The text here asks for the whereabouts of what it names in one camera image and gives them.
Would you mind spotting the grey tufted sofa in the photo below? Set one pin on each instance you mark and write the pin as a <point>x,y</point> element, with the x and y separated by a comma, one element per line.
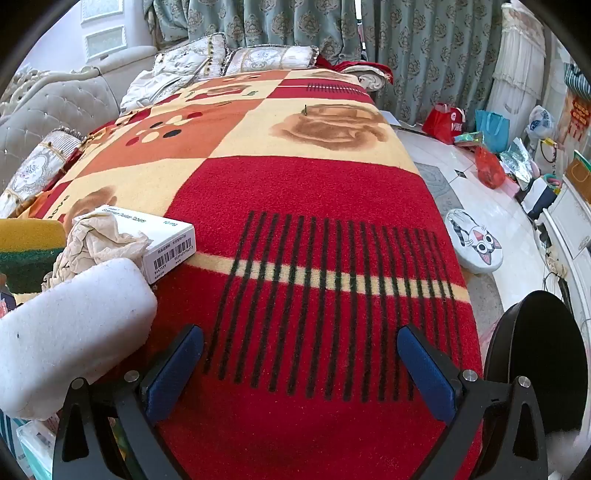
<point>55,101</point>

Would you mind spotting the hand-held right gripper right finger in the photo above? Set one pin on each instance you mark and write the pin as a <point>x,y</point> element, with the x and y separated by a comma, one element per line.
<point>425,374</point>

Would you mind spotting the grey patterned cushion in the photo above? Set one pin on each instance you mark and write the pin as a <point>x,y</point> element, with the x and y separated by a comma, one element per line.
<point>184,60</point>

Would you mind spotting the white medicine box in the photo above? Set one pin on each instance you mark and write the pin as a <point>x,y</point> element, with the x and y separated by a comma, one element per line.
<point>171,244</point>

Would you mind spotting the white tv cabinet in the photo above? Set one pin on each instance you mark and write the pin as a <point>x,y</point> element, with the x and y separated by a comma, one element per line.
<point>572,230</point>

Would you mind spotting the green striped bag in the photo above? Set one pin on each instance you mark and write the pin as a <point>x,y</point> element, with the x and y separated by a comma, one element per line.
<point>577,81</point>

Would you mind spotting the beige tissue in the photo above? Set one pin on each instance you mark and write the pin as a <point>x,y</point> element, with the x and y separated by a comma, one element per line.
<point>92,249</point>

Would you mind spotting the beige medallion cushion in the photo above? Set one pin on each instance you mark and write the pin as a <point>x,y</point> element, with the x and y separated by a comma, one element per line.
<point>268,59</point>

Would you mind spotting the black trash bin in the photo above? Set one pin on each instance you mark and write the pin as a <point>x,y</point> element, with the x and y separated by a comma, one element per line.
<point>540,337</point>

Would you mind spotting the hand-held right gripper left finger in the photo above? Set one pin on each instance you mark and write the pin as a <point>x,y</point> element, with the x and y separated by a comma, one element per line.
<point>173,369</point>

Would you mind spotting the red shopping bag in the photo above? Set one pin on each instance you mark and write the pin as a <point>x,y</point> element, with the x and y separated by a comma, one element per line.
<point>443,122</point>

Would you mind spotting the striped patterned cushion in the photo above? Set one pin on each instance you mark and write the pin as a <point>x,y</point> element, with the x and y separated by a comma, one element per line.
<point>37,170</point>

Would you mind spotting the green patterned curtain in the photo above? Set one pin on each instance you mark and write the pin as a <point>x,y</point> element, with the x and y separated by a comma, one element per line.
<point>415,55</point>

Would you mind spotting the red cloth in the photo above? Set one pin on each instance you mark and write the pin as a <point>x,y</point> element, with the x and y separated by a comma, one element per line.
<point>364,67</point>

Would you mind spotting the silver foil bag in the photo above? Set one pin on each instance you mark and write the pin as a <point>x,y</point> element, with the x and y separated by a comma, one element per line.
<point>517,161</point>

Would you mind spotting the white foam block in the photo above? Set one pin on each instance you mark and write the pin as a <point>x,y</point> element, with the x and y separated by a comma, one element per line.
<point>69,332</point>

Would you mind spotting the white plastic bag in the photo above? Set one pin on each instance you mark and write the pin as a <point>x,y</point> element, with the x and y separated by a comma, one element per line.
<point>541,122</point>

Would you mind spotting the blue shopping bag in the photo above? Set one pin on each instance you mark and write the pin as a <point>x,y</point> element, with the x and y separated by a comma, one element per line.
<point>491,129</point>

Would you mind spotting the filled red plastic bag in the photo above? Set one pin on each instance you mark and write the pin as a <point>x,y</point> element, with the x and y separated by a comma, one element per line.
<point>490,168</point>

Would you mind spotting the kraft paper bag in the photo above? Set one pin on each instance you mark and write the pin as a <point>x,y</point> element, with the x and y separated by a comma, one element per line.
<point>579,177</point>

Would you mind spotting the dark blue white bag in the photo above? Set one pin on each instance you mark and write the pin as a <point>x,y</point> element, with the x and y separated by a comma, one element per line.
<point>540,198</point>

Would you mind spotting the yellow sponge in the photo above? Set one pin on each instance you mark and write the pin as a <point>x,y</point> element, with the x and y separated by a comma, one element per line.
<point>27,240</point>

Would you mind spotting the white quilted cover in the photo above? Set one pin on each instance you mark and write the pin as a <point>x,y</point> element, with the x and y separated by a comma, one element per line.
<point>147,92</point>

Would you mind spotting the cat print stool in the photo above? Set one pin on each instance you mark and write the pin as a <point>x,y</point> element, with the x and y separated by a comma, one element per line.
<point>475,240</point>

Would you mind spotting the red hanging decoration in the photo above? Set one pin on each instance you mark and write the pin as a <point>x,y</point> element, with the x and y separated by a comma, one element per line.
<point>581,120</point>

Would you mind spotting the white lace cover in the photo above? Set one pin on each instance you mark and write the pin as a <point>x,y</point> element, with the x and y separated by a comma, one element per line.
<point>517,69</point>

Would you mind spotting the red yellow printed blanket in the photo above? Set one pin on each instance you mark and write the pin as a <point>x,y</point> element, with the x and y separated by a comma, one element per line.
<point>300,194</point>

